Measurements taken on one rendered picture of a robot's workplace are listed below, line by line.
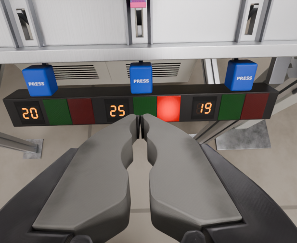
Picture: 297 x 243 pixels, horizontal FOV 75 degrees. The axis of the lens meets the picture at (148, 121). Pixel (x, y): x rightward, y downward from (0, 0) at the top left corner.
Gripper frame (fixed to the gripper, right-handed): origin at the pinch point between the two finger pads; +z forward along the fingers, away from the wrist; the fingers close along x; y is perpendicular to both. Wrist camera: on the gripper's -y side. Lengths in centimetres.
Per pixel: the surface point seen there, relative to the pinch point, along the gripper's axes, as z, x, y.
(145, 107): 11.1, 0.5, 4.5
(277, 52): 7.8, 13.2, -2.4
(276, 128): 66, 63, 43
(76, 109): 11.2, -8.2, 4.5
